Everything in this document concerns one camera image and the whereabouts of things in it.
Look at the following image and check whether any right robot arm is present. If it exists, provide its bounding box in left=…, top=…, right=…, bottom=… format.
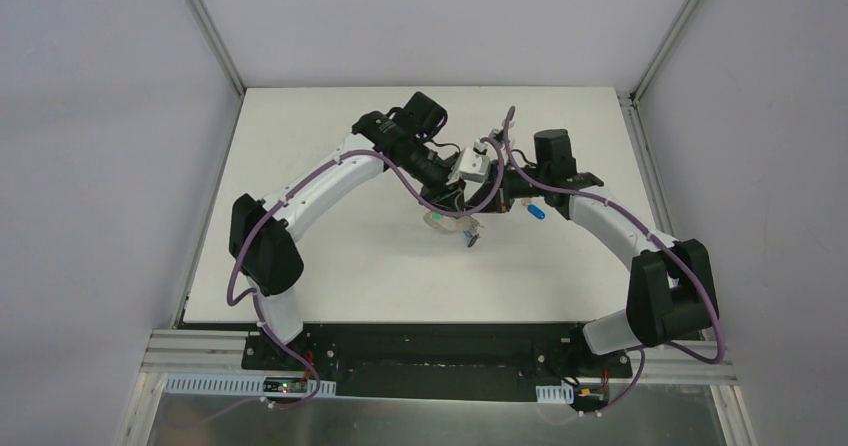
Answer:
left=466, top=129, right=719, bottom=376

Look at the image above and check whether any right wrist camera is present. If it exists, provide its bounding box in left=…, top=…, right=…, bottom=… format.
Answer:
left=488, top=128, right=504, bottom=149

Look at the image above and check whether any blue tagged key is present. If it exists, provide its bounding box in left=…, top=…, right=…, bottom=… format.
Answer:
left=521, top=198, right=546, bottom=220

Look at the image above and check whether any keyring with keys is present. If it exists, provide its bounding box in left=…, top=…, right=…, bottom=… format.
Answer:
left=423, top=212, right=482, bottom=248

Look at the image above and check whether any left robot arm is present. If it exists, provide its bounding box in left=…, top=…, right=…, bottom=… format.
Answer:
left=228, top=92, right=462, bottom=371

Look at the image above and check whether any aluminium frame rail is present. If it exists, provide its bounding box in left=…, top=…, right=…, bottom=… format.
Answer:
left=141, top=329, right=251, bottom=373

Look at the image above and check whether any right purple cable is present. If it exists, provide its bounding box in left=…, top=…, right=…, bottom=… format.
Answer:
left=500, top=105, right=728, bottom=418

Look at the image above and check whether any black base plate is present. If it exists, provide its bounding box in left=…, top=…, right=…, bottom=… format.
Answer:
left=241, top=322, right=633, bottom=402

